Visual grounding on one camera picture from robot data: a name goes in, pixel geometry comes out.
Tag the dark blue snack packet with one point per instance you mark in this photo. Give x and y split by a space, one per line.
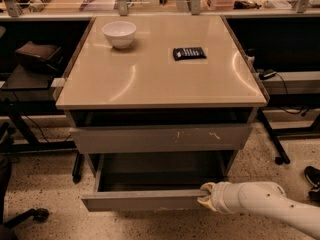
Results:
189 53

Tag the grey drawer cabinet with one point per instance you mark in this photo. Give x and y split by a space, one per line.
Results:
144 86

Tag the black table leg right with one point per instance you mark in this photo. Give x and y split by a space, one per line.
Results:
282 157

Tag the grey drawer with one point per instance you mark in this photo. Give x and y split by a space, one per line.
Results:
146 139
152 181

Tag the black office chair base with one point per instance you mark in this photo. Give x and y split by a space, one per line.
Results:
6 228

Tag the black shoe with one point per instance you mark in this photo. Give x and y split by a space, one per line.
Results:
312 175

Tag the dark box on side table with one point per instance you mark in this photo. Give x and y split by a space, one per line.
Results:
41 58

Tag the black side table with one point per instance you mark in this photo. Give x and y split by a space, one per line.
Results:
25 94

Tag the grey top drawer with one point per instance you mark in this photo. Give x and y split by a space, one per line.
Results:
146 139

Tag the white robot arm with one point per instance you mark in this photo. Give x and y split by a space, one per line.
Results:
261 198

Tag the black power adapter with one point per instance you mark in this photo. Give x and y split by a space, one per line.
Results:
266 74

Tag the white ceramic bowl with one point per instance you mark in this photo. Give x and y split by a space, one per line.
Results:
120 34

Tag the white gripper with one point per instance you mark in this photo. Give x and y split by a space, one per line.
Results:
217 196

